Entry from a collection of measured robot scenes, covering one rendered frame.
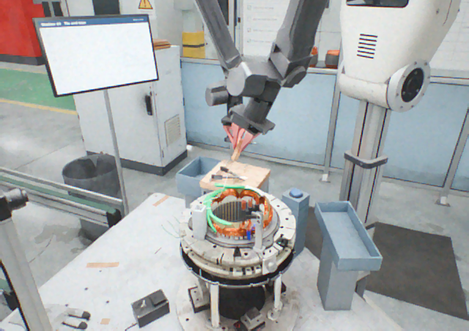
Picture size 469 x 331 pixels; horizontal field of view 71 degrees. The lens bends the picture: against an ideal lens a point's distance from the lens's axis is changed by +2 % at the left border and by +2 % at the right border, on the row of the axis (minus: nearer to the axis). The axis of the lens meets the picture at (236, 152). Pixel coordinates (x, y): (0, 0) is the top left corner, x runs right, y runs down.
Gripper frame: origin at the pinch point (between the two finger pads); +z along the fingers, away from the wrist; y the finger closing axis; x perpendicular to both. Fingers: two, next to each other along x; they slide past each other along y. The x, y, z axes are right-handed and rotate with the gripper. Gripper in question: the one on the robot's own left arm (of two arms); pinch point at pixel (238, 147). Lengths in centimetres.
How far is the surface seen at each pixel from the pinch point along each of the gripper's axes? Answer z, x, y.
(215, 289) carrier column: 34.2, -9.7, 13.8
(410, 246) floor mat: 83, 168, 98
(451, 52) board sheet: -39, 225, 47
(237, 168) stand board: 26.4, 34.0, -7.0
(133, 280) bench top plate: 64, -4, -12
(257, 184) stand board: 22.9, 26.8, 3.9
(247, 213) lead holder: 8.3, -9.0, 11.3
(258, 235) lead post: 13.0, -7.3, 15.9
